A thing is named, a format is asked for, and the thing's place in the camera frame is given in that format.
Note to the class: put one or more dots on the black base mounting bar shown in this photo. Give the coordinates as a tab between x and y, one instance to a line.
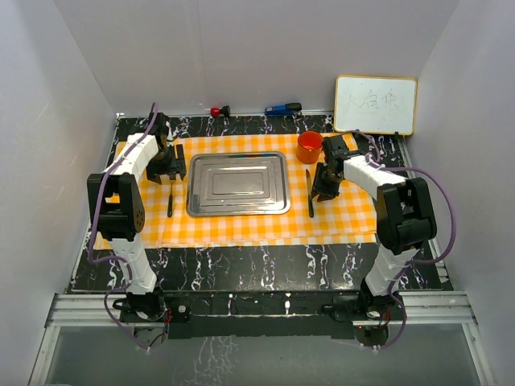
177	322

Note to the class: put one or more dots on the silver fork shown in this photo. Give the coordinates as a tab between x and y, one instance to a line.
170	204

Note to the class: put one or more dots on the red black knob tool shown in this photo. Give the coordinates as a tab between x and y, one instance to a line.
224	111

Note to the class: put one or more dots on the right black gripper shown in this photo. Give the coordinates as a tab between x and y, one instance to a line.
323	192

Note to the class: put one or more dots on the yellow checkered tablecloth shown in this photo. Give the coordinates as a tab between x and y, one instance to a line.
349	218

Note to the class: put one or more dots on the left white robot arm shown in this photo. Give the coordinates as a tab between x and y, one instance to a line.
117	211

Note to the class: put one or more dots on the orange translucent cup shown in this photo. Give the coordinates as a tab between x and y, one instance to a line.
309	147

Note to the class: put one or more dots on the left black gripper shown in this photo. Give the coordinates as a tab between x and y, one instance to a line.
176	166

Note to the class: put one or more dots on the aluminium frame rail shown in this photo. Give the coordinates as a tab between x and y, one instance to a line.
419	308

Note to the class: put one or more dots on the black handled table knife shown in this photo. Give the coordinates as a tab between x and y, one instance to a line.
311	211

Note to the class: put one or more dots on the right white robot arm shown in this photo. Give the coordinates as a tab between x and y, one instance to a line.
405	221

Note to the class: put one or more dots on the small whiteboard yellow frame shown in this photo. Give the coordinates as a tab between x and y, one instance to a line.
375	104

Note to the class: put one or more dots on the silver metal tray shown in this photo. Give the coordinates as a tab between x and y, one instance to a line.
238	184

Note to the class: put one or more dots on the blue marker pen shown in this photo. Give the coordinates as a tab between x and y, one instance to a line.
289	109

